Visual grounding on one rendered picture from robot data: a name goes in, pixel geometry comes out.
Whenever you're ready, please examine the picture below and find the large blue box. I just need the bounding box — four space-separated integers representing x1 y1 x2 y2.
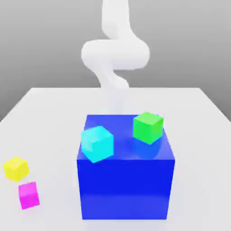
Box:
76 114 176 220

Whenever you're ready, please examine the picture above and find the small magenta cube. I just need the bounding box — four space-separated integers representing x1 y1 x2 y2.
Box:
18 181 41 210

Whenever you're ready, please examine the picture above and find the small yellow cube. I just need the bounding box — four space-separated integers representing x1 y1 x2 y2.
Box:
3 156 30 182

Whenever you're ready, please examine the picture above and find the small cyan cube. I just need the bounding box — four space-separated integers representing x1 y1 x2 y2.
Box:
80 125 115 164

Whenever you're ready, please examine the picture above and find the small green cube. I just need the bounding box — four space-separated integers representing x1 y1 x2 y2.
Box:
133 111 164 145

